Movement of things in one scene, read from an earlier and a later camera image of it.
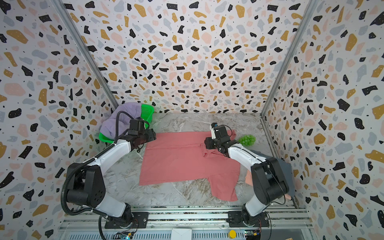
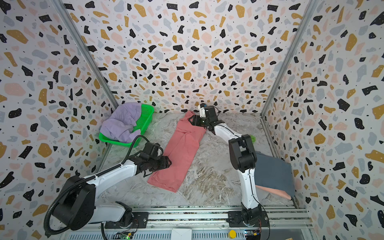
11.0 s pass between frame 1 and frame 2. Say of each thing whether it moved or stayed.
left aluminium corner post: stayed
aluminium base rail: stayed
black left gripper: moved
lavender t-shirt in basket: stayed
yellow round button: stayed
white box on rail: stayed
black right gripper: moved
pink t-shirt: moved
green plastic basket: stayed
